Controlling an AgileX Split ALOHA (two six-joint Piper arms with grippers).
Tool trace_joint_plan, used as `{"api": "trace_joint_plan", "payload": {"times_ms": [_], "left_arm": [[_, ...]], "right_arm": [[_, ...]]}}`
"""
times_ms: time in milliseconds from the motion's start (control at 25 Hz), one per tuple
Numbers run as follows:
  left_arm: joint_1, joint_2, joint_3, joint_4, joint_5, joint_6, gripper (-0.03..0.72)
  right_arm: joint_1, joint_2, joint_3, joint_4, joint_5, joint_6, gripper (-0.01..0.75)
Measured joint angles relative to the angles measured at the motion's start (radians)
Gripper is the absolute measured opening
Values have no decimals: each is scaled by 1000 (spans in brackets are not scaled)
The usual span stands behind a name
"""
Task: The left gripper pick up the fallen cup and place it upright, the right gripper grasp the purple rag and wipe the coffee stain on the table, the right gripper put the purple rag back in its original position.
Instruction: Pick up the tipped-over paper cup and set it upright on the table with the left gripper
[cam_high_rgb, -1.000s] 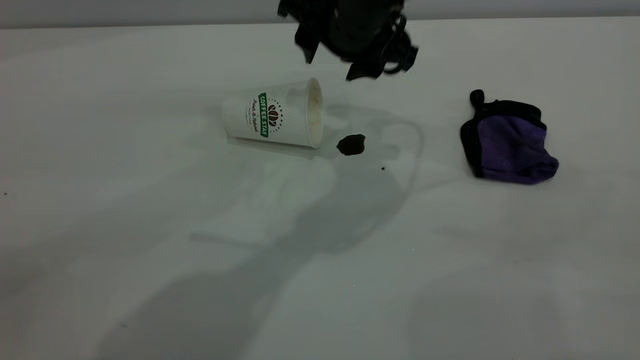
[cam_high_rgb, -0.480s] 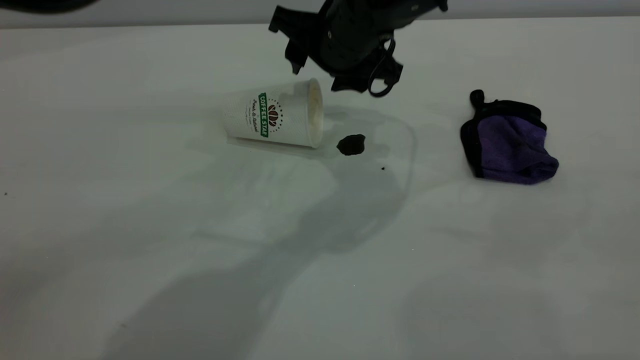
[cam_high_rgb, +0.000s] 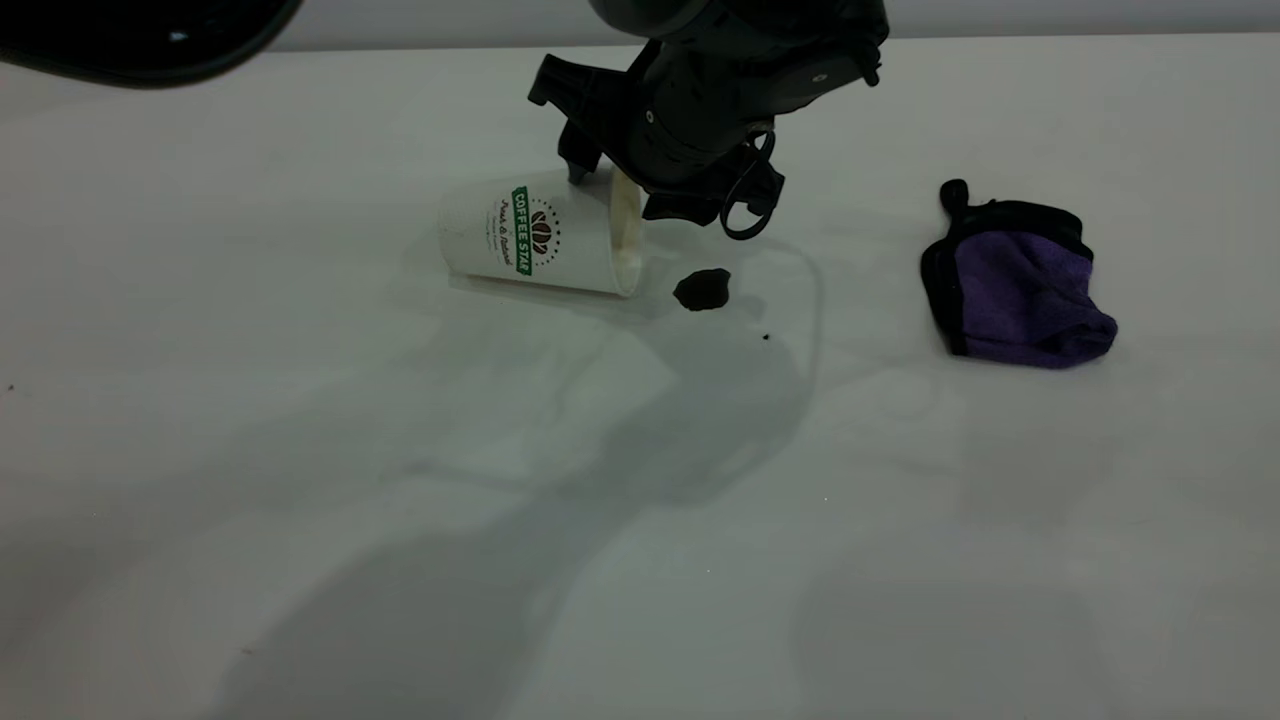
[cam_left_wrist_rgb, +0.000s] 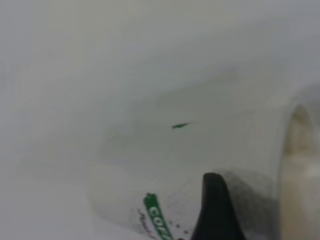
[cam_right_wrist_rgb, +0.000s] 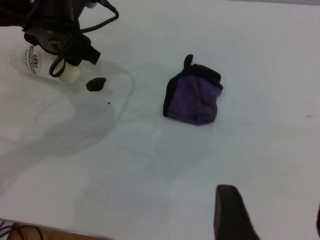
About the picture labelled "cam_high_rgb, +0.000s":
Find purple and black cloth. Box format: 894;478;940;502
920;179;1119;371

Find white paper coffee cup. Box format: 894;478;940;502
437;165;644;298

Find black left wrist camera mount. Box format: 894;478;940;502
760;0;891;113

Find dark coffee spill puddle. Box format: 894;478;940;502
673;268;733;313

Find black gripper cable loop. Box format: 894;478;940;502
718;128;778;242

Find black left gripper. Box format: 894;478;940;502
527;30;787;227

